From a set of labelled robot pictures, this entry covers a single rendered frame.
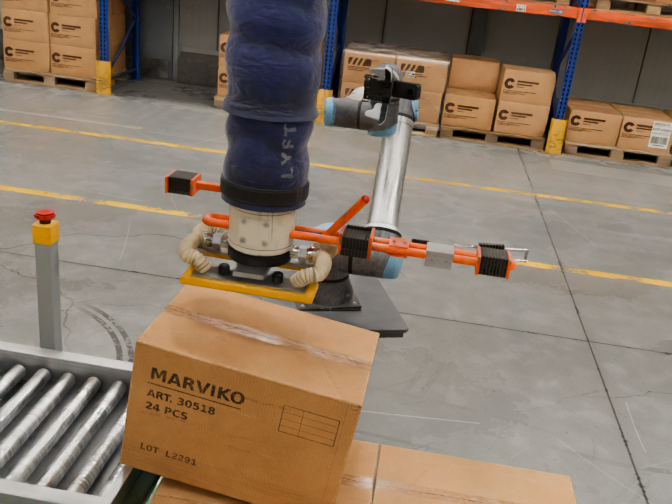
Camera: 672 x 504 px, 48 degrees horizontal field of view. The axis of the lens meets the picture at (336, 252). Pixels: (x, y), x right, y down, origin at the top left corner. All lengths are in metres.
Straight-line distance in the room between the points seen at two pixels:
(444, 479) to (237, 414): 0.71
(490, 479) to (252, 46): 1.45
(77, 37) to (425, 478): 8.24
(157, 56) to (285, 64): 9.15
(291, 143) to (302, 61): 0.19
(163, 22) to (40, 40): 1.67
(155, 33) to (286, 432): 9.18
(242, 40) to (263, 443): 1.02
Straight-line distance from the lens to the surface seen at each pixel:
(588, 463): 3.62
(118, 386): 2.68
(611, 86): 10.52
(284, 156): 1.83
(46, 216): 2.76
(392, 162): 2.81
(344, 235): 1.93
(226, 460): 2.11
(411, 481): 2.36
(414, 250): 1.92
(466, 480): 2.41
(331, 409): 1.94
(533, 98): 9.07
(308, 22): 1.77
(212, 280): 1.92
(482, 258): 1.91
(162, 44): 10.84
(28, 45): 10.22
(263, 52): 1.76
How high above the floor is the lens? 2.00
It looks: 22 degrees down
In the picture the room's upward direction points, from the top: 6 degrees clockwise
